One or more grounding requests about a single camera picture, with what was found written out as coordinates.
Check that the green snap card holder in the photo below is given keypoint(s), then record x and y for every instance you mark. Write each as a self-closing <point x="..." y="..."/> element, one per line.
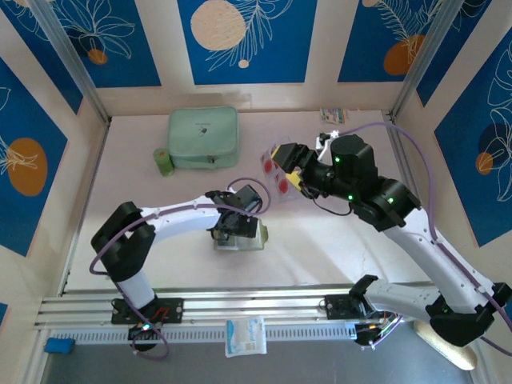
<point x="244" y="245"/>

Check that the clear acrylic card stand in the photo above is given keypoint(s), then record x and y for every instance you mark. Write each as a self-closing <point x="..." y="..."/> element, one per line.
<point x="266" y="181"/>

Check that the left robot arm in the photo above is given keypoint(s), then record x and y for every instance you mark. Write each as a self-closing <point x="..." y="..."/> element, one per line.
<point x="180" y="220"/>

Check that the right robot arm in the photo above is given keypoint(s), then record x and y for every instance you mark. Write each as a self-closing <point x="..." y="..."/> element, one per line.
<point x="440" y="260"/>

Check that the printed paper packet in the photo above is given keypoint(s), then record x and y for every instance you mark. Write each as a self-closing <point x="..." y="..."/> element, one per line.
<point x="333" y="115"/>

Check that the mint green zip pouch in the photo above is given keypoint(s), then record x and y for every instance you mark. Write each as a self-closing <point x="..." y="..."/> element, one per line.
<point x="202" y="132"/>

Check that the green tape roll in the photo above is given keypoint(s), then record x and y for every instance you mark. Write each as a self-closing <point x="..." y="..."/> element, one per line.
<point x="164" y="164"/>

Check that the white blue wipes packet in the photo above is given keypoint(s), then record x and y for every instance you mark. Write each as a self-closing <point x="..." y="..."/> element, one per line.
<point x="245" y="336"/>

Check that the blue sponge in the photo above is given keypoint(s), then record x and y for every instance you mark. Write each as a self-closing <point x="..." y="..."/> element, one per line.
<point x="60" y="346"/>

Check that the beige cork roller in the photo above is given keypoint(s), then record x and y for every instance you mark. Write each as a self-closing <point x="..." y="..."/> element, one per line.
<point x="452" y="356"/>

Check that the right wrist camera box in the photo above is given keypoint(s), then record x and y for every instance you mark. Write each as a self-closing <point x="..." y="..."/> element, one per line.
<point x="326" y="140"/>

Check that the aluminium table side rail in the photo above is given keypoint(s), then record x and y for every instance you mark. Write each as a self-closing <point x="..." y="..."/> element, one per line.
<point x="398" y="140"/>
<point x="96" y="168"/>

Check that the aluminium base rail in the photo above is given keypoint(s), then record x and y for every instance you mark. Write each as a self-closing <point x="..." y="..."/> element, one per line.
<point x="260" y="304"/>

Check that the aluminium frame post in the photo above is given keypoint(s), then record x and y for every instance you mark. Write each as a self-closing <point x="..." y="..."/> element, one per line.
<point x="424" y="52"/>
<point x="72" y="52"/>

